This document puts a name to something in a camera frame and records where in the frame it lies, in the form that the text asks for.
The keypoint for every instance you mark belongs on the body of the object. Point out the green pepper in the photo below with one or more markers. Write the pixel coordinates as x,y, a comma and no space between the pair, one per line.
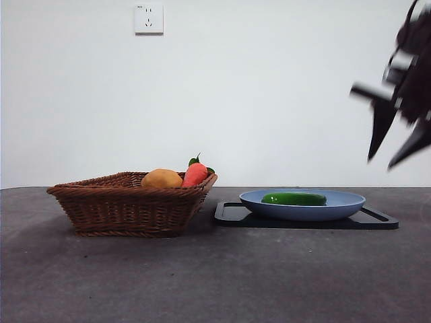
293,199

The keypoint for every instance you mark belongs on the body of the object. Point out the blue round plate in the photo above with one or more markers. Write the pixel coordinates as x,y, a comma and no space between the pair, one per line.
303,212

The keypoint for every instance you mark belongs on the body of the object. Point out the orange carrot with green leaves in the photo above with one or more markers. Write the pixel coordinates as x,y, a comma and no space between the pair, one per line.
193,175

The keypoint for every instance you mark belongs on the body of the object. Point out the white wall socket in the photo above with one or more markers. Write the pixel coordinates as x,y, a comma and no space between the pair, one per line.
149,18

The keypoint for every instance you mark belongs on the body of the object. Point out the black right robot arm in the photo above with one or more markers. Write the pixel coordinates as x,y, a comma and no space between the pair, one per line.
417,67

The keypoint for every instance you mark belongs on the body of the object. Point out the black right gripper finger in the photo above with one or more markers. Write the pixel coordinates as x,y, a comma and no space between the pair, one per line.
415,141
382,124

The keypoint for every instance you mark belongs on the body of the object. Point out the black rectangular tray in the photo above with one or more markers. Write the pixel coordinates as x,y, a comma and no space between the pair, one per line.
232,220

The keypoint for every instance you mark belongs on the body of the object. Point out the brown wicker basket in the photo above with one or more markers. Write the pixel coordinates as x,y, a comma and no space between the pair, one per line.
128,210

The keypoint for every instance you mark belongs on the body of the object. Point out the yellow-brown potato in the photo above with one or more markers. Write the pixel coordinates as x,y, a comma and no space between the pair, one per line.
161,179

